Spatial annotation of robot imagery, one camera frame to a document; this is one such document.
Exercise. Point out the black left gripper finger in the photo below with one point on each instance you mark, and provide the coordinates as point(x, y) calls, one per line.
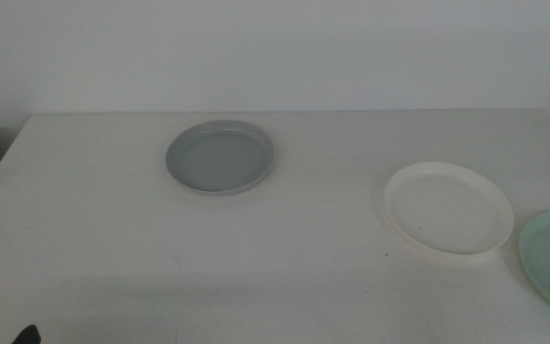
point(29, 336)

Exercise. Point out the grey shallow bowl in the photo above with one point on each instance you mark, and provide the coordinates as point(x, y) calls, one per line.
point(220, 162)

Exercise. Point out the white shallow bowl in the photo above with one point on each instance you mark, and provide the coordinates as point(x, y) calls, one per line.
point(447, 210)

